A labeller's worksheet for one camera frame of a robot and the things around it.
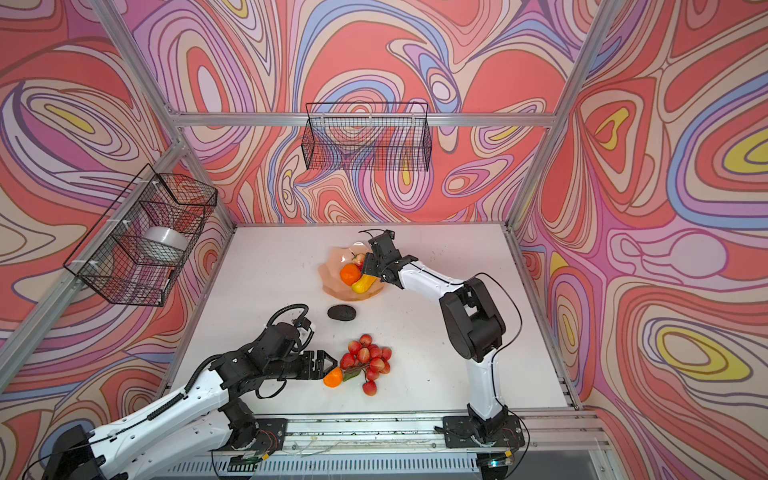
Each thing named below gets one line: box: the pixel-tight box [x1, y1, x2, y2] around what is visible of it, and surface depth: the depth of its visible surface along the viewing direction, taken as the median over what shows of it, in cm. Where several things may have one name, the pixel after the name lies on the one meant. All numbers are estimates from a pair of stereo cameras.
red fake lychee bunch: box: [340, 334, 392, 396], surface depth 82 cm
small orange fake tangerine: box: [323, 367, 343, 388], surface depth 81 cm
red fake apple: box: [352, 253, 366, 271], surface depth 103 cm
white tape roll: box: [142, 226, 190, 262], surface depth 74 cm
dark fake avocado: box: [327, 304, 357, 321], surface depth 94 cm
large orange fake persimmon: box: [340, 263, 362, 286], surface depth 101 cm
